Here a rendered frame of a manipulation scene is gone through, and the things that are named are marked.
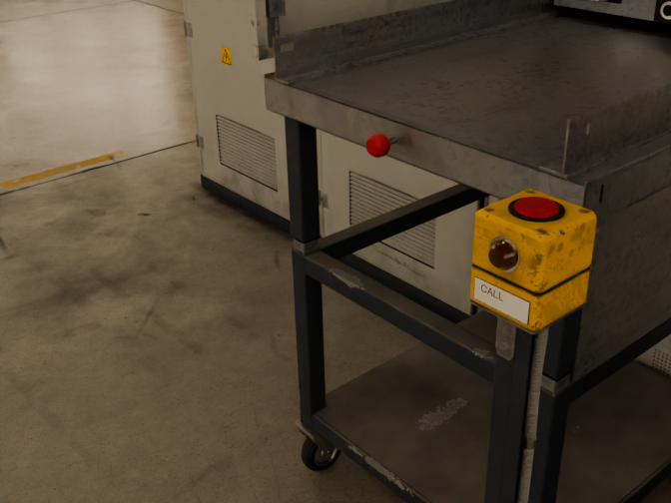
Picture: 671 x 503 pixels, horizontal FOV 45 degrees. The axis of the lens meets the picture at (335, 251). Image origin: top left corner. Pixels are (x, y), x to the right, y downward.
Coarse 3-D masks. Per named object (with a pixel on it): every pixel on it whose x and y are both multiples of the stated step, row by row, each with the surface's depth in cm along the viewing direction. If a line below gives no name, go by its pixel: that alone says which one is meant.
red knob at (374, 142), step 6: (372, 138) 111; (378, 138) 111; (384, 138) 111; (390, 138) 114; (366, 144) 112; (372, 144) 111; (378, 144) 111; (384, 144) 111; (390, 144) 113; (372, 150) 112; (378, 150) 111; (384, 150) 111; (372, 156) 112; (378, 156) 112
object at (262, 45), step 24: (264, 0) 142; (288, 0) 147; (312, 0) 150; (336, 0) 152; (360, 0) 155; (384, 0) 158; (408, 0) 161; (432, 0) 164; (264, 24) 143; (288, 24) 149; (312, 24) 152; (264, 48) 145; (288, 48) 148
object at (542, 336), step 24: (504, 336) 79; (528, 336) 77; (504, 360) 81; (528, 360) 78; (504, 384) 82; (528, 384) 82; (504, 408) 83; (528, 408) 83; (504, 432) 84; (528, 432) 85; (504, 456) 85; (528, 456) 86; (504, 480) 87; (528, 480) 88
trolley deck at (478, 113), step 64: (384, 64) 139; (448, 64) 138; (512, 64) 137; (576, 64) 136; (640, 64) 136; (320, 128) 127; (384, 128) 115; (448, 128) 110; (512, 128) 109; (576, 128) 109; (512, 192) 101; (576, 192) 93; (640, 192) 100
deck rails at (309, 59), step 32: (480, 0) 156; (512, 0) 163; (320, 32) 134; (352, 32) 139; (384, 32) 143; (416, 32) 148; (448, 32) 154; (480, 32) 156; (288, 64) 132; (320, 64) 136; (352, 64) 138; (640, 96) 99; (608, 128) 97; (640, 128) 102; (576, 160) 94; (608, 160) 98
